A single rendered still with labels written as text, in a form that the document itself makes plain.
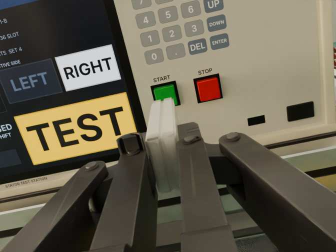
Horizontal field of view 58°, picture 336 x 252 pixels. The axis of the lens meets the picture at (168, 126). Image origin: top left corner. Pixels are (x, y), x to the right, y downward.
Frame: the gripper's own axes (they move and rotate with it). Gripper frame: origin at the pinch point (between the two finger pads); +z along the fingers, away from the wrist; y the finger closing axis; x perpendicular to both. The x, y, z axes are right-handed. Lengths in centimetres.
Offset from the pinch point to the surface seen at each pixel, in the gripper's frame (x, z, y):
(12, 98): 2.8, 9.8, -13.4
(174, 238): -25.3, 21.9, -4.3
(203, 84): 0.5, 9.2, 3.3
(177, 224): -22.9, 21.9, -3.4
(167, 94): 0.3, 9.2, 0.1
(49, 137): -1.5, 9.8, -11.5
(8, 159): -2.8, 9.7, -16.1
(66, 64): 4.6, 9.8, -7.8
